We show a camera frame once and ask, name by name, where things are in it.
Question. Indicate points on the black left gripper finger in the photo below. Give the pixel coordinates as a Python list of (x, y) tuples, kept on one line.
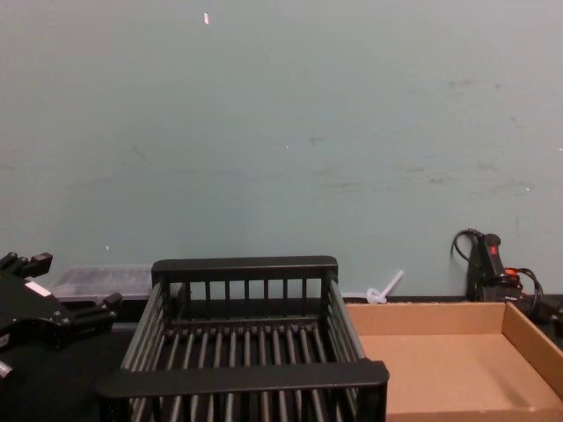
[(90, 307), (27, 264)]

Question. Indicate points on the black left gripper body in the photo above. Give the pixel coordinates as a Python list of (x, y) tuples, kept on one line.
[(26, 316)]

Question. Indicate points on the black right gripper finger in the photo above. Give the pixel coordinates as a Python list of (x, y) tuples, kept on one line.
[(557, 315)]

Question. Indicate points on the clear plastic case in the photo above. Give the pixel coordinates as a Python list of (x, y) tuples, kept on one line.
[(101, 281)]

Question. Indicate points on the shallow brown cardboard tray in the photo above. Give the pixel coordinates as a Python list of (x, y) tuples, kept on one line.
[(440, 365)]

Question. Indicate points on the black rack with steel bars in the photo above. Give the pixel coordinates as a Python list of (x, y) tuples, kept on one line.
[(242, 378)]

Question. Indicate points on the small white three-armed plastic piece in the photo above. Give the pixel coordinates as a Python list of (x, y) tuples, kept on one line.
[(377, 295)]

